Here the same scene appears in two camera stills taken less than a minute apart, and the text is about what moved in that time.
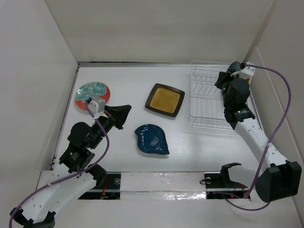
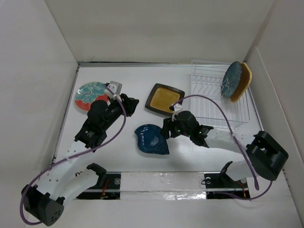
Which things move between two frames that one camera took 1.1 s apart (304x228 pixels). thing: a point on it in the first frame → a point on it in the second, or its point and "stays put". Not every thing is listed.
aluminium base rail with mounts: [172, 186] stays put
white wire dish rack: [207, 108] stays put
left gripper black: [118, 114] → [129, 104]
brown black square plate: [165, 99] stays put
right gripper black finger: [223, 78] → [165, 131]
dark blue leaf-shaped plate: [151, 138] stays put
